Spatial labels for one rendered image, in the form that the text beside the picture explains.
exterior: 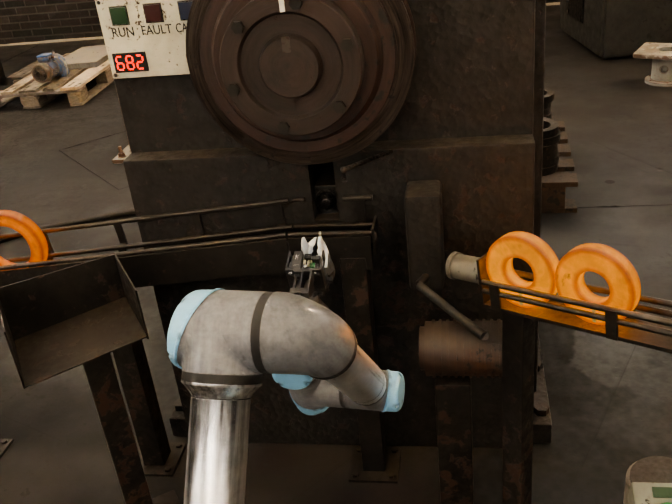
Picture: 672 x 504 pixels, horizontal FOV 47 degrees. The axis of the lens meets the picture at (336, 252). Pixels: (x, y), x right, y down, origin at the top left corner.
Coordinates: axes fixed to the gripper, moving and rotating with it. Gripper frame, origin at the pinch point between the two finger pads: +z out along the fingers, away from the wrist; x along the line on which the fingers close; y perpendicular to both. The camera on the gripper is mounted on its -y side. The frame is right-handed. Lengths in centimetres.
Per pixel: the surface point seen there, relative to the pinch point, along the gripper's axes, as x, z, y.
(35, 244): 74, 13, -10
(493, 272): -36.1, -4.1, -5.1
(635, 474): -58, -46, -9
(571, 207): -75, 140, -123
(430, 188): -23.2, 16.7, -0.2
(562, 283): -48.5, -11.7, -0.2
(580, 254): -51, -11, 7
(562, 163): -73, 163, -117
